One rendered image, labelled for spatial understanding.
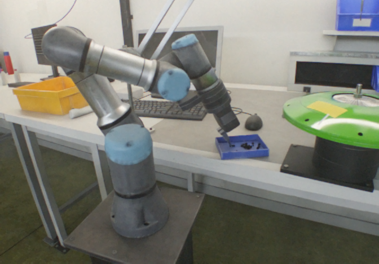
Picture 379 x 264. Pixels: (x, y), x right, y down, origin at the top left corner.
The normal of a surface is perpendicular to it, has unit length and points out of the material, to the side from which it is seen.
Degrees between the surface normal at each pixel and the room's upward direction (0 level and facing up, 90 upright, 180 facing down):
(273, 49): 90
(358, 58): 90
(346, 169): 90
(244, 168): 90
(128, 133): 5
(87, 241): 0
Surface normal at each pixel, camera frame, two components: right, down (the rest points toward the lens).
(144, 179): 0.65, 0.25
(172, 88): 0.36, 0.35
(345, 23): -0.44, 0.48
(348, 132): -0.29, -0.72
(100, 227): -0.04, -0.93
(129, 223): -0.11, 0.04
